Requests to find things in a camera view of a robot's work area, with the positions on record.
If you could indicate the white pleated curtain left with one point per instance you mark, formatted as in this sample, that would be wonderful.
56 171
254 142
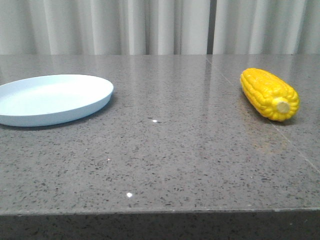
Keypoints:
104 27

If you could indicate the light blue round plate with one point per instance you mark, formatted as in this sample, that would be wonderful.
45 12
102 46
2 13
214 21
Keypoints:
52 99

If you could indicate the yellow plastic corn cob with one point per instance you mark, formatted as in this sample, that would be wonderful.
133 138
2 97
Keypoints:
271 96

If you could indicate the white pleated curtain right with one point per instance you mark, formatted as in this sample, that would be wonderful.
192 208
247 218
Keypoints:
267 27

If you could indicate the white pleated curtain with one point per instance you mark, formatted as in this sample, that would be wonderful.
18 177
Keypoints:
104 27
267 27

